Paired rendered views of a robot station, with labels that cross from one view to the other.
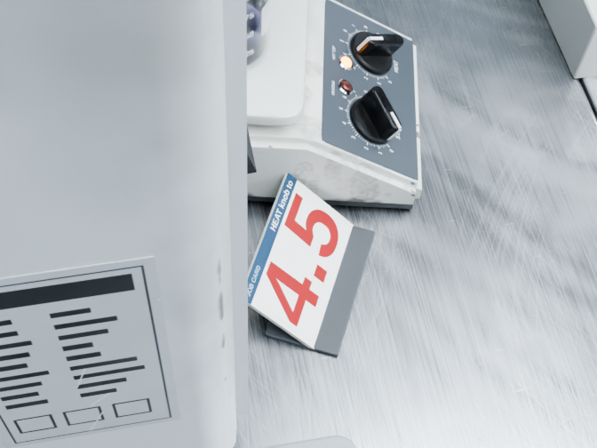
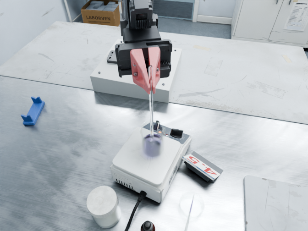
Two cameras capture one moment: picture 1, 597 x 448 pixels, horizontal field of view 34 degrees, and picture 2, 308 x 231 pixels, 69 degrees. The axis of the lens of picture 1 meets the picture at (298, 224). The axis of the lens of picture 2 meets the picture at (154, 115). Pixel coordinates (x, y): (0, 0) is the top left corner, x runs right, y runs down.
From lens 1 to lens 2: 0.40 m
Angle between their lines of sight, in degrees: 38
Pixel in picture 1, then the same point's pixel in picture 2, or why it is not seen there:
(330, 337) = (218, 169)
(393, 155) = (184, 136)
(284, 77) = (168, 141)
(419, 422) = (242, 162)
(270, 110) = (177, 148)
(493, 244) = (203, 132)
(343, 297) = (209, 163)
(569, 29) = (160, 96)
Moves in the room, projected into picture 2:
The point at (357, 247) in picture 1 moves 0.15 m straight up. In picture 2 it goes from (196, 155) to (206, 116)
